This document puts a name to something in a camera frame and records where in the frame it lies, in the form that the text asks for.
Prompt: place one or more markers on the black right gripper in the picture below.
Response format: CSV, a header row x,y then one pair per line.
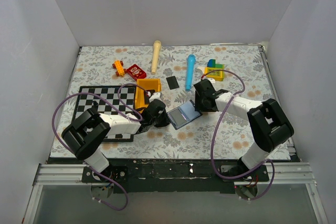
x,y
198,105

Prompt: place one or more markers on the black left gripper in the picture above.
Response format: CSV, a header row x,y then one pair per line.
x,y
166,121

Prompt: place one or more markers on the blue leather card holder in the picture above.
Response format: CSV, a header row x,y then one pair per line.
x,y
189,112

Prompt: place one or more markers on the black credit card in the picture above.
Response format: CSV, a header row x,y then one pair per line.
x,y
172,82

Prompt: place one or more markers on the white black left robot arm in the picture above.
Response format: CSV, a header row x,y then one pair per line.
x,y
85,134

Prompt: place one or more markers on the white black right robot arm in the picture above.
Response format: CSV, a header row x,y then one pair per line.
x,y
269,124

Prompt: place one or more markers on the yellow green toy brick house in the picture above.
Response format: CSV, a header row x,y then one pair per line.
x,y
213,69

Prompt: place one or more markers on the yellow plastic bin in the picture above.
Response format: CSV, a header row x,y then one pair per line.
x,y
141,99

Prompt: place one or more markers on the black silver chessboard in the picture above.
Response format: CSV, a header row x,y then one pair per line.
x,y
116,95

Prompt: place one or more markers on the blue toy microphone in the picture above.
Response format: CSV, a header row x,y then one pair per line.
x,y
191,60

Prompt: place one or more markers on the red owl toy block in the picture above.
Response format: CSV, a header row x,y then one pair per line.
x,y
135,72

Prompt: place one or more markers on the black chess piece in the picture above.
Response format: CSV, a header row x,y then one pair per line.
x,y
95,104

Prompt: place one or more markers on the yellow toy brick car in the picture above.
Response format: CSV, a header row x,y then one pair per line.
x,y
119,69

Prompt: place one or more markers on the cream toy microphone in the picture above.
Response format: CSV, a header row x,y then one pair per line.
x,y
155,57

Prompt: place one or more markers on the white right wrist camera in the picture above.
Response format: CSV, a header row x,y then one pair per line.
x,y
212,80

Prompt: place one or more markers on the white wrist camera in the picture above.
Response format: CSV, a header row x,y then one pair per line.
x,y
212,80
156,95

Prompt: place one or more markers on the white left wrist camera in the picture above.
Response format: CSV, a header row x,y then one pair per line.
x,y
156,95

